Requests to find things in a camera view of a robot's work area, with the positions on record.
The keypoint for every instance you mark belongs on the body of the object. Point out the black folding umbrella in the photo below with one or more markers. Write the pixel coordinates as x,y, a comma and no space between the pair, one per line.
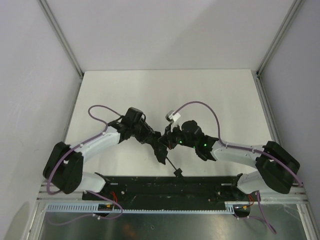
160,144

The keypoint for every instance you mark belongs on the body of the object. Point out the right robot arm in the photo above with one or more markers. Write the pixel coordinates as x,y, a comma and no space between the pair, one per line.
275,168

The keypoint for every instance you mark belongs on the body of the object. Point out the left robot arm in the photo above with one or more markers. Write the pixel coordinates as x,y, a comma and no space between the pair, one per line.
64,168

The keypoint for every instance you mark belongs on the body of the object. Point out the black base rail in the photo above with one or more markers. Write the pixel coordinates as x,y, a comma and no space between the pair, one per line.
216,188

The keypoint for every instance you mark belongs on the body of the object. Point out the left aluminium frame post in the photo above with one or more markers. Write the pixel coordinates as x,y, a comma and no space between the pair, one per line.
52,20

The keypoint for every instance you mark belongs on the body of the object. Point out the aluminium frame post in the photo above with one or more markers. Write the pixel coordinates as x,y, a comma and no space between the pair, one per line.
52,20
258,74

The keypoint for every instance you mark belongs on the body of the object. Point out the right aluminium frame post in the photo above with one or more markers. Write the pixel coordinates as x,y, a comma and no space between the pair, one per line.
258,74

